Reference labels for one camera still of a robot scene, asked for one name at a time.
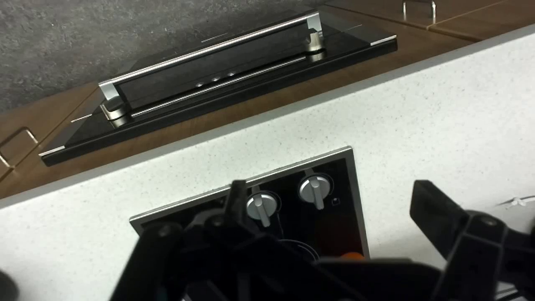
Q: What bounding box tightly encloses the brown wooden cabinet front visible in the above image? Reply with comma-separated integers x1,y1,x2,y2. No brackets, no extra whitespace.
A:
0,0,535,199

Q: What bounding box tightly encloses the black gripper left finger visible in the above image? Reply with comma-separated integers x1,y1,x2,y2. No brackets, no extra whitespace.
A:
110,179,357,301

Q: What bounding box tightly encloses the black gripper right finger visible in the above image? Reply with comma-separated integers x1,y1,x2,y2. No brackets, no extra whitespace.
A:
407,179,535,301

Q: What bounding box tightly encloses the black glass oven door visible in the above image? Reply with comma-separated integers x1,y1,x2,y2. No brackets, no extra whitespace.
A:
38,5,399,167

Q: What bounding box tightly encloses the silver oven door handle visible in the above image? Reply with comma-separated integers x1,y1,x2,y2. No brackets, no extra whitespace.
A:
96,11,326,122

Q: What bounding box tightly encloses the black glass cooktop stove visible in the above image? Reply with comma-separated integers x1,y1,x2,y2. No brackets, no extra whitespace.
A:
128,145,371,262

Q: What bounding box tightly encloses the silver stove knob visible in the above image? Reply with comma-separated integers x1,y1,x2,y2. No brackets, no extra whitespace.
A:
297,172,334,212
244,190,282,229

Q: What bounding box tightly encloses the silver cabinet handle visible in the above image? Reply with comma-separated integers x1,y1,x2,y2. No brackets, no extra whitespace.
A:
0,125,40,172
401,0,439,27

